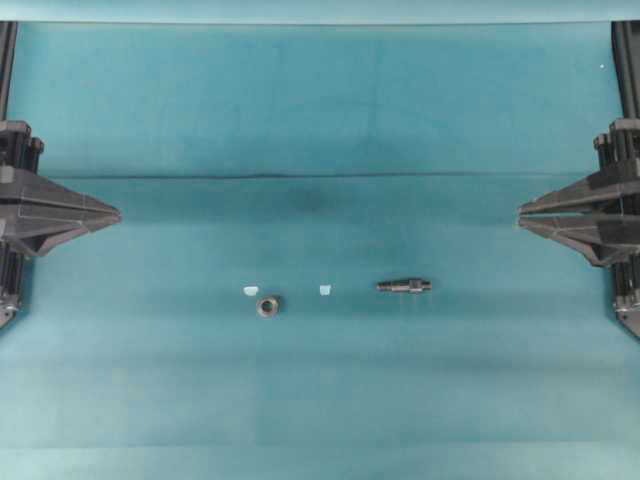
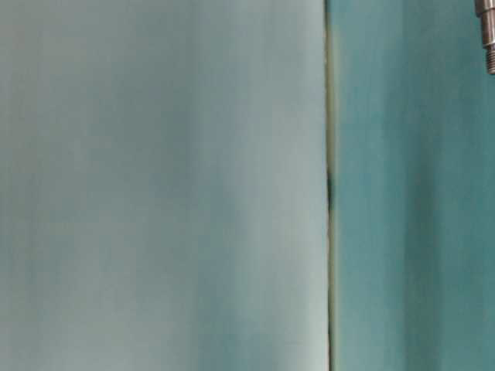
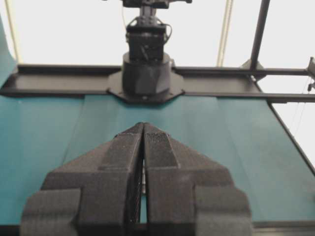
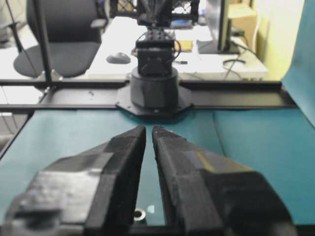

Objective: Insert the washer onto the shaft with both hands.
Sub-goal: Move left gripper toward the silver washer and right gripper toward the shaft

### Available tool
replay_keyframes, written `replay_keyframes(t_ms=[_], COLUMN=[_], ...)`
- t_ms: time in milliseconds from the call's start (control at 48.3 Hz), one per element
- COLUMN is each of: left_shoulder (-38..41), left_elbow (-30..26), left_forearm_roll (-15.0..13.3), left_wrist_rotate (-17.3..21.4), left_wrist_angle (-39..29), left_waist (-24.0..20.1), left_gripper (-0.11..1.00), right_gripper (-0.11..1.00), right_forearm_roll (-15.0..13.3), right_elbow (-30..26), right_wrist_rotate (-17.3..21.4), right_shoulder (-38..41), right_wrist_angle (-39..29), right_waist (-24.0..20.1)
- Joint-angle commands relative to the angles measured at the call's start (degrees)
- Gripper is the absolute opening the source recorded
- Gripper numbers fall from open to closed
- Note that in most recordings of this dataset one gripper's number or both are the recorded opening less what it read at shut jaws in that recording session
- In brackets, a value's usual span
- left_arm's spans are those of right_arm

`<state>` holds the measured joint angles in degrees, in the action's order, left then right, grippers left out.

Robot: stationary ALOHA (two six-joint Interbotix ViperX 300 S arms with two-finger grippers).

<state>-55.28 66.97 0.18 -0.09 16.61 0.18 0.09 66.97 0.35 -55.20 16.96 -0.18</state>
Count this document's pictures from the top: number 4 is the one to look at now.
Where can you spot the teal table mat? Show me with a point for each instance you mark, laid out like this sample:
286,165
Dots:
278,143

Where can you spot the grey computer mouse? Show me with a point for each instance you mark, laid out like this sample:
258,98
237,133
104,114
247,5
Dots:
118,58

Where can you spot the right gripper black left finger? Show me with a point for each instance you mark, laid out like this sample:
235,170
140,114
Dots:
92,193

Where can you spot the cardboard box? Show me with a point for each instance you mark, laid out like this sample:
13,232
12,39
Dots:
244,18

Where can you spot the black computer monitor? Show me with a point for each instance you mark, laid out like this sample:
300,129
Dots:
219,24

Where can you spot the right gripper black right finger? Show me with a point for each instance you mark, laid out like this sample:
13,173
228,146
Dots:
207,194

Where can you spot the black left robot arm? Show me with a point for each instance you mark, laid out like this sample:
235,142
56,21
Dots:
153,89

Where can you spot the black aluminium frame rail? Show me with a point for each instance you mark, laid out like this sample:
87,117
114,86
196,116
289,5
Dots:
102,94

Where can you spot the silver metal washer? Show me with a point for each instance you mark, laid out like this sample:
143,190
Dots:
139,216

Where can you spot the black office chair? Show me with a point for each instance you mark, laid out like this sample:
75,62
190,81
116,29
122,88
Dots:
74,29

